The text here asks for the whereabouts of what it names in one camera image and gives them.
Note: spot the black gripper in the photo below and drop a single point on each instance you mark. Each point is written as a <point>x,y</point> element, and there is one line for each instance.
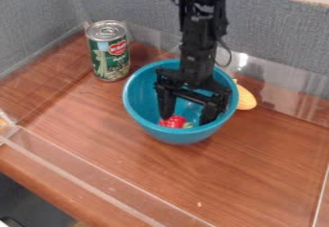
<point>210,93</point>

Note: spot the red toy strawberry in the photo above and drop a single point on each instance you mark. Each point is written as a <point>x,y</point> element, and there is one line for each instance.
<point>176,121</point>

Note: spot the blue plastic bowl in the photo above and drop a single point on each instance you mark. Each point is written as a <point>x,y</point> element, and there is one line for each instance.
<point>141,104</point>

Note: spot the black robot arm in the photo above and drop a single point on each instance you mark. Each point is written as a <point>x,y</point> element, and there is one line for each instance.
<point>204,24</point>

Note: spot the yellow toy corn cob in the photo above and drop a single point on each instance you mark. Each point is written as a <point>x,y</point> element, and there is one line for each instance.
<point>248,101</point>

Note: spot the green vegetable can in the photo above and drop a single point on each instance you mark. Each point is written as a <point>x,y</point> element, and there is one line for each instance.
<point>109,49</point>

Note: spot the clear acrylic barrier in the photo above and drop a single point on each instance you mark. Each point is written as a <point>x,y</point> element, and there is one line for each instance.
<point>103,154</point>

